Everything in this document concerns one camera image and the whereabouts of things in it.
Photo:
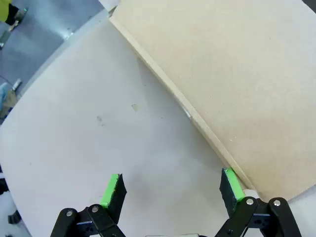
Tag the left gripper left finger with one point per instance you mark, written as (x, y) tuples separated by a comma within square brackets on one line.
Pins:
[(116, 197)]

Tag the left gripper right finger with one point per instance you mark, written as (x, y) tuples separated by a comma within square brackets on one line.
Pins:
[(230, 190)]

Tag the brown cardboard box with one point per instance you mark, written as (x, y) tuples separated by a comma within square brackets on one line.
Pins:
[(234, 86)]

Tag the person in yellow apron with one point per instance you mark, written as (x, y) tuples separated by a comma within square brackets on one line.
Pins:
[(6, 10)]

